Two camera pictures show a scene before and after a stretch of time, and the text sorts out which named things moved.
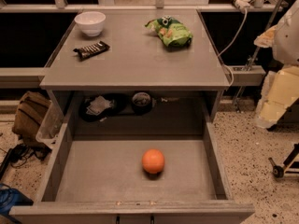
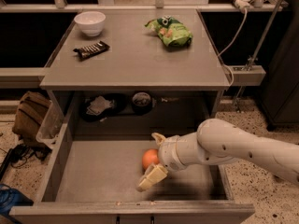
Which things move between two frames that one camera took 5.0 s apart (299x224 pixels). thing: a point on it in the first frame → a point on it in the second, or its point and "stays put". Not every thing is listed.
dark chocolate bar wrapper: x=92 y=49 stays put
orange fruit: x=153 y=161 stays put
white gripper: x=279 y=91 → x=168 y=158
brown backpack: x=27 y=115 stays put
